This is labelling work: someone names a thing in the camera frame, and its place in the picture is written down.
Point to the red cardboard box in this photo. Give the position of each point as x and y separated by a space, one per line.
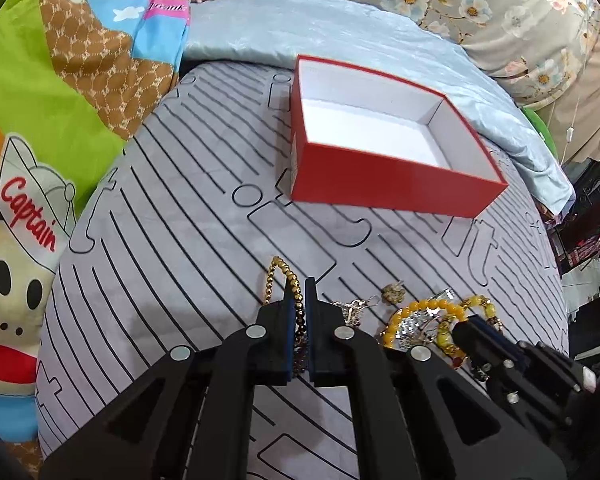
360 137

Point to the colourful monkey cartoon blanket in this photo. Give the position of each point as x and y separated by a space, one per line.
77 78

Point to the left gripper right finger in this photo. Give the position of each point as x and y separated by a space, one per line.
330 359

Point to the silver rhinestone hair clip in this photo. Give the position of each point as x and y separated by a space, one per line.
417 327

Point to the grey floral duvet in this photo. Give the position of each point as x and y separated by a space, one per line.
537 50

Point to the grey lined bedsheet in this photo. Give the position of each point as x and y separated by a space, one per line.
146 366

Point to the green plastic object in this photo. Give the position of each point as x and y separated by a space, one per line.
541 128

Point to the gold flower brooch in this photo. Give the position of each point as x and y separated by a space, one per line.
393 293

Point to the light blue quilt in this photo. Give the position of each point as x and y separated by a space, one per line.
276 32

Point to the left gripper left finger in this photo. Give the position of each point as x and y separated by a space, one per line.
273 356

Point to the beige curtain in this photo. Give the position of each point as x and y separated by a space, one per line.
578 107

